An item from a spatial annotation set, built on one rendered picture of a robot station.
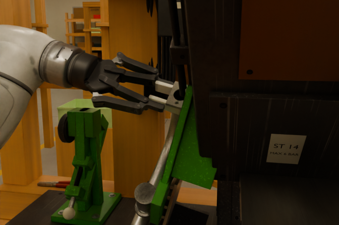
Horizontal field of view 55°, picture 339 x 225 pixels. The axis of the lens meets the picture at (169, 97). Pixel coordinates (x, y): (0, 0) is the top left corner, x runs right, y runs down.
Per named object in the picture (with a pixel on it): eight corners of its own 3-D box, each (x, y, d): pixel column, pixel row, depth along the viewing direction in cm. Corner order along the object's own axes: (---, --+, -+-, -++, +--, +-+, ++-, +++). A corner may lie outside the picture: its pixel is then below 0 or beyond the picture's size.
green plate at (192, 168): (201, 220, 53) (239, 100, 48) (153, 203, 54) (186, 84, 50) (207, 189, 64) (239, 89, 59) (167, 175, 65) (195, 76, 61)
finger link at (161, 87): (155, 91, 66) (156, 88, 67) (187, 101, 65) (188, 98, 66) (155, 82, 64) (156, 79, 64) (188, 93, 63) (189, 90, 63)
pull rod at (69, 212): (71, 222, 74) (70, 199, 73) (60, 221, 74) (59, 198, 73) (82, 210, 79) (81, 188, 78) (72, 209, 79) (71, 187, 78)
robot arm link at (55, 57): (57, 31, 66) (83, 39, 65) (67, 59, 74) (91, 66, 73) (33, 63, 62) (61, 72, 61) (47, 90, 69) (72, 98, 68)
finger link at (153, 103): (140, 96, 63) (134, 108, 61) (164, 104, 62) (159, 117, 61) (140, 100, 64) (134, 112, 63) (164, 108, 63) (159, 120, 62)
